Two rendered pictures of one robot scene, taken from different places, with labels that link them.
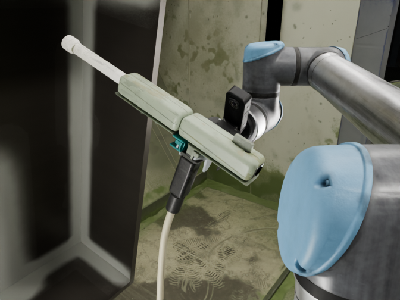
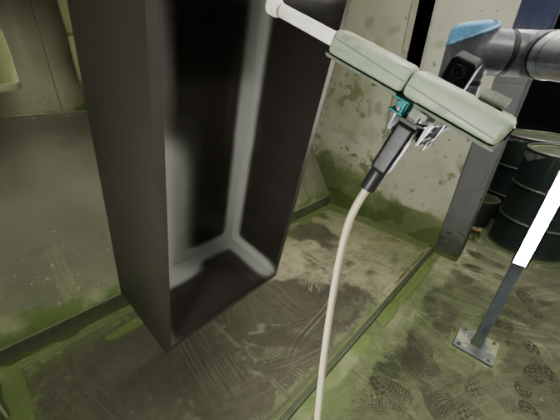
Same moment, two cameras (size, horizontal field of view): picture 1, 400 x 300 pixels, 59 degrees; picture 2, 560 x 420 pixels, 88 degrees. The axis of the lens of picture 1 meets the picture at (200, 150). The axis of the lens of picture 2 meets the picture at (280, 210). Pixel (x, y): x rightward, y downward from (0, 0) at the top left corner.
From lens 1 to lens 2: 0.26 m
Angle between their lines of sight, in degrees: 7
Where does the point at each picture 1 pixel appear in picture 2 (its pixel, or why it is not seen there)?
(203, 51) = (340, 87)
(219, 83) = (352, 117)
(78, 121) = (243, 126)
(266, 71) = (477, 52)
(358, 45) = (498, 83)
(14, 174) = (187, 165)
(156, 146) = not seen: hidden behind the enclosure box
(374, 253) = not seen: outside the picture
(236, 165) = (485, 123)
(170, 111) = (399, 65)
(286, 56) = (503, 36)
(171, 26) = not seen: hidden behind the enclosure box
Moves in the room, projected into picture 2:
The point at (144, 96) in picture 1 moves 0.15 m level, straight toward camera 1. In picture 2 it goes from (365, 50) to (404, 46)
